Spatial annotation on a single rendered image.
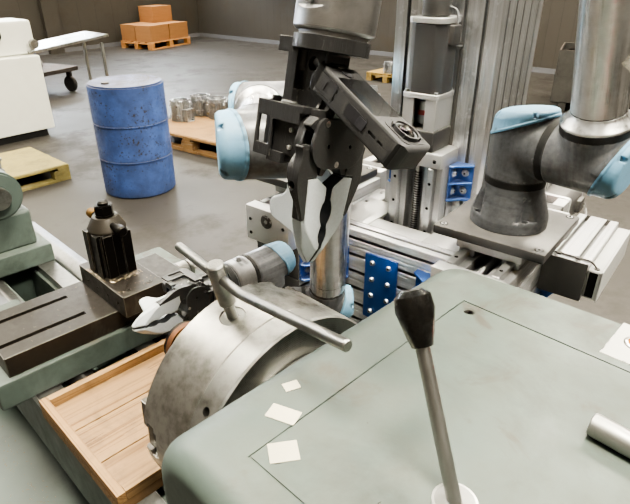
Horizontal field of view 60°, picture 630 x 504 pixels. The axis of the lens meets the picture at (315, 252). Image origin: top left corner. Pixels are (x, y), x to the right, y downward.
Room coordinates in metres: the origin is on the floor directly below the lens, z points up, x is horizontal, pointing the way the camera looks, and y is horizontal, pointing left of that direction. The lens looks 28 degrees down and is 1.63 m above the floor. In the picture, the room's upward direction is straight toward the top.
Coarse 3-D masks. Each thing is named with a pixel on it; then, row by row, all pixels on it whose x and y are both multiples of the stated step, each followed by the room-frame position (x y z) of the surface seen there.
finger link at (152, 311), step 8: (144, 304) 0.81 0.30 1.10; (152, 304) 0.80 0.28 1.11; (168, 304) 0.80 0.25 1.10; (176, 304) 0.81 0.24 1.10; (144, 312) 0.78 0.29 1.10; (152, 312) 0.78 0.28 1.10; (160, 312) 0.79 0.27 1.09; (168, 312) 0.80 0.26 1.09; (136, 320) 0.77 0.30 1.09; (144, 320) 0.77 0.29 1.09; (152, 320) 0.78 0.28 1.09
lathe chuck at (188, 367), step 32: (256, 288) 0.64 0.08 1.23; (288, 288) 0.70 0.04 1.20; (192, 320) 0.58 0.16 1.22; (256, 320) 0.56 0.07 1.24; (192, 352) 0.54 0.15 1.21; (224, 352) 0.52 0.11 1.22; (160, 384) 0.53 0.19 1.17; (192, 384) 0.50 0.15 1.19; (160, 416) 0.50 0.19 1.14; (192, 416) 0.48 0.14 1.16; (160, 448) 0.49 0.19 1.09
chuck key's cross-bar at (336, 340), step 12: (180, 252) 0.63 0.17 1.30; (192, 252) 0.62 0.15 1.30; (204, 264) 0.59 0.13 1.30; (228, 288) 0.54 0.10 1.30; (240, 288) 0.53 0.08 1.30; (252, 300) 0.50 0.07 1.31; (264, 300) 0.49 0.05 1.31; (276, 312) 0.46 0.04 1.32; (288, 312) 0.45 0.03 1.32; (300, 324) 0.43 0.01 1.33; (312, 324) 0.42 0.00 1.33; (324, 336) 0.40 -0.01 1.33; (336, 336) 0.39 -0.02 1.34; (348, 348) 0.38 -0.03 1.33
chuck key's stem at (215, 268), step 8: (208, 264) 0.56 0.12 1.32; (216, 264) 0.56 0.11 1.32; (208, 272) 0.56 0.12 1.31; (216, 272) 0.55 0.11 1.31; (224, 272) 0.56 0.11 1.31; (216, 280) 0.56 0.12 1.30; (216, 288) 0.56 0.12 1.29; (224, 288) 0.56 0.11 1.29; (216, 296) 0.56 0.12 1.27; (224, 296) 0.56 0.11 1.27; (232, 296) 0.57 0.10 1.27; (224, 304) 0.56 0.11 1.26; (232, 304) 0.57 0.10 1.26; (232, 312) 0.57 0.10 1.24; (232, 320) 0.57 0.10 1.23
